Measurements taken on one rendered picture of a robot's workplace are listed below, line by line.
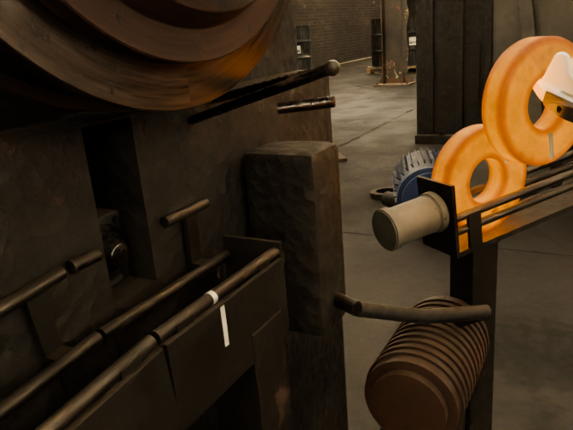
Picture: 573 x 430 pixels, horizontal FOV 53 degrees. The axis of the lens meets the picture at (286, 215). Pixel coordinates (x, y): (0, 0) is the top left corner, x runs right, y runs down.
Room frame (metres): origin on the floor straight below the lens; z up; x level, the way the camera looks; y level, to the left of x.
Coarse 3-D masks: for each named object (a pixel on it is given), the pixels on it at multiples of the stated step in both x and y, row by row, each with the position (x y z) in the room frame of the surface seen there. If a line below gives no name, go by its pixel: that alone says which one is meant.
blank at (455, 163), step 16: (464, 128) 0.81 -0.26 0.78; (480, 128) 0.79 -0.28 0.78; (448, 144) 0.79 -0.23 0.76; (464, 144) 0.77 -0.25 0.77; (480, 144) 0.78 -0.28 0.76; (448, 160) 0.77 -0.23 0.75; (464, 160) 0.77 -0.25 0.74; (480, 160) 0.78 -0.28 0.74; (496, 160) 0.80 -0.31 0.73; (432, 176) 0.78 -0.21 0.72; (448, 176) 0.76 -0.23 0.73; (464, 176) 0.77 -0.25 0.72; (496, 176) 0.82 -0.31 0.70; (512, 176) 0.81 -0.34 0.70; (464, 192) 0.77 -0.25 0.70; (496, 192) 0.81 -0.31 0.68; (464, 208) 0.77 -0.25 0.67; (496, 208) 0.80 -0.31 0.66; (496, 224) 0.80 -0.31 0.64
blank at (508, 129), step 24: (528, 48) 0.69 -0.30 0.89; (552, 48) 0.70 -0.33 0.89; (504, 72) 0.68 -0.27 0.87; (528, 72) 0.69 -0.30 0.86; (504, 96) 0.67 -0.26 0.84; (528, 96) 0.69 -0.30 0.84; (504, 120) 0.67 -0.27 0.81; (528, 120) 0.69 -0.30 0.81; (552, 120) 0.72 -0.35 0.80; (504, 144) 0.68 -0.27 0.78; (528, 144) 0.69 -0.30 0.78; (552, 144) 0.71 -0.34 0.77
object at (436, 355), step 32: (384, 352) 0.67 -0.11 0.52; (416, 352) 0.63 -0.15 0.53; (448, 352) 0.64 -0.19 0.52; (480, 352) 0.70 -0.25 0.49; (384, 384) 0.62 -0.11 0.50; (416, 384) 0.60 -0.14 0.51; (448, 384) 0.60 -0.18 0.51; (384, 416) 0.62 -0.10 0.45; (416, 416) 0.60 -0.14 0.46; (448, 416) 0.59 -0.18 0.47
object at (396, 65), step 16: (384, 0) 9.23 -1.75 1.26; (400, 0) 8.99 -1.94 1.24; (384, 16) 9.22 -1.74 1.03; (400, 16) 8.99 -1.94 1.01; (384, 32) 9.20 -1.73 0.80; (400, 32) 8.99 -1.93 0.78; (384, 48) 9.19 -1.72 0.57; (400, 48) 8.99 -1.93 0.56; (384, 64) 9.17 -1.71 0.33; (400, 64) 9.12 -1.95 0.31; (384, 80) 9.15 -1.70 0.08; (400, 80) 9.12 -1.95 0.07
